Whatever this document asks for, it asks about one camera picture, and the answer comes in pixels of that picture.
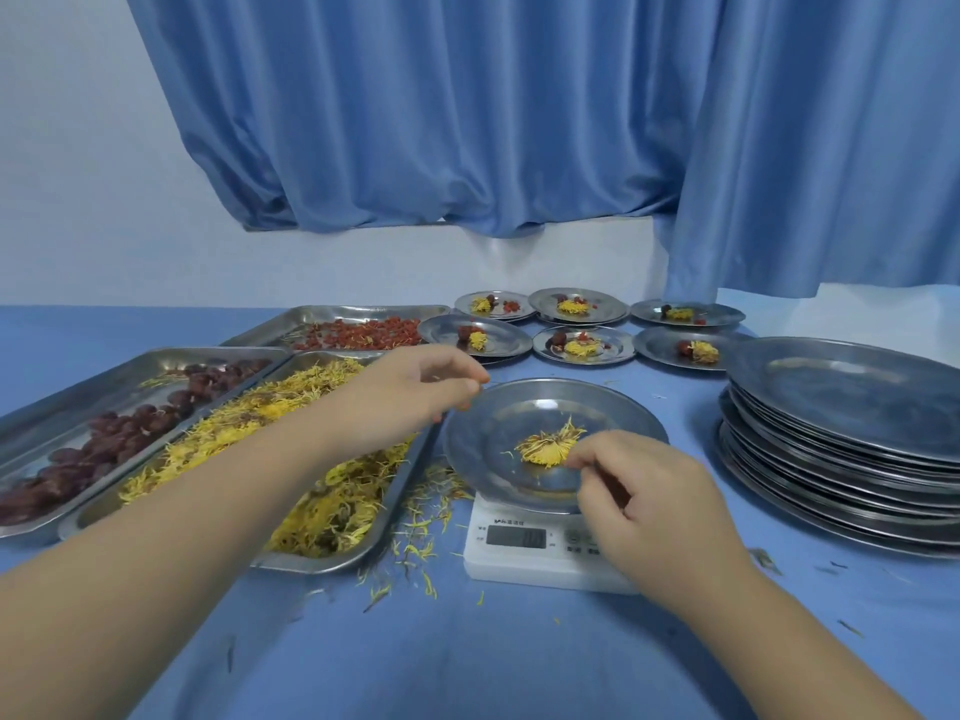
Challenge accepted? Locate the white digital kitchen scale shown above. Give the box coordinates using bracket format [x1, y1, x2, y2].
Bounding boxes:
[462, 490, 639, 596]

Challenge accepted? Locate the person's right forearm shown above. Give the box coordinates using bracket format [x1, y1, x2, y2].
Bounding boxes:
[674, 561, 924, 720]

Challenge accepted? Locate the wide blue curtain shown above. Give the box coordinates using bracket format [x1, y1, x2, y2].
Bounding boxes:
[123, 0, 721, 239]

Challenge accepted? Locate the person's right hand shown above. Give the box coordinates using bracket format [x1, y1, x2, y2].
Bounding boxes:
[566, 430, 751, 616]

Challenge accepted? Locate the stack of steel plates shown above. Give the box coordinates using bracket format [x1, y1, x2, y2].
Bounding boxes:
[716, 336, 960, 560]

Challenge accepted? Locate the person's left hand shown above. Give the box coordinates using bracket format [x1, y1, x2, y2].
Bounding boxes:
[329, 344, 491, 458]

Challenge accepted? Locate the round steel plate red label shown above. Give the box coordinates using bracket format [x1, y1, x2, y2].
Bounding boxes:
[453, 291, 538, 321]

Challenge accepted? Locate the person's left forearm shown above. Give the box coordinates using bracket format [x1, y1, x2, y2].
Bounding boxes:
[0, 411, 361, 720]

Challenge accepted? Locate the blue tablecloth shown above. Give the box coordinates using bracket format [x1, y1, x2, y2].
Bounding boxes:
[0, 288, 960, 720]

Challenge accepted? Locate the narrow blue curtain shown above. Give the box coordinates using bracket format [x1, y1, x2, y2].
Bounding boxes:
[659, 0, 960, 301]

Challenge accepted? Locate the pile of yellow chrysanthemums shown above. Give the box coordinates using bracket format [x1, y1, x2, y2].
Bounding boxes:
[119, 357, 421, 560]

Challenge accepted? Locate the rectangular steel tray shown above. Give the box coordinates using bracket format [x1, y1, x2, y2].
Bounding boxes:
[0, 346, 294, 541]
[58, 350, 451, 577]
[221, 304, 451, 353]

